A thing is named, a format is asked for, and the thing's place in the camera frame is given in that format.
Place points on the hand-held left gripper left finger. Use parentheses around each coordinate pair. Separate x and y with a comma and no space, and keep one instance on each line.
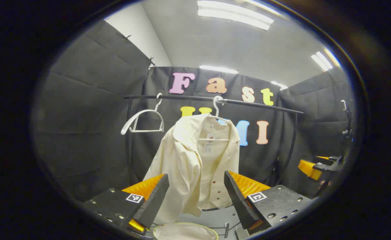
(153,203)

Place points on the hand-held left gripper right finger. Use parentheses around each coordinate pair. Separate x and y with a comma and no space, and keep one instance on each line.
(240,203)

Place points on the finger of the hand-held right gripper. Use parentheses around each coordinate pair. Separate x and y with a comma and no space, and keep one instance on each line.
(327,159)
(309,168)

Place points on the cream button shirt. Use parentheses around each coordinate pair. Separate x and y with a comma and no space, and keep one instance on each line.
(182,160)

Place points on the white plastic hanger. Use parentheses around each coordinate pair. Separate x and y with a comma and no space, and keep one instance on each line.
(147,131)
(216,110)

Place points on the black metal clothes rack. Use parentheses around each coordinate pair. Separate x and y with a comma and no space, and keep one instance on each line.
(182,98)

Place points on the white paper garment tag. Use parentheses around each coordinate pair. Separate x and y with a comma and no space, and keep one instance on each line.
(208,145)

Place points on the ceiling light panel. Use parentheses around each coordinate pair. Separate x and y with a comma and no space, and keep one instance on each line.
(278,85)
(235,15)
(322,60)
(218,69)

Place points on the black backdrop cloth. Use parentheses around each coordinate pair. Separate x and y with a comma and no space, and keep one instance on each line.
(82,133)

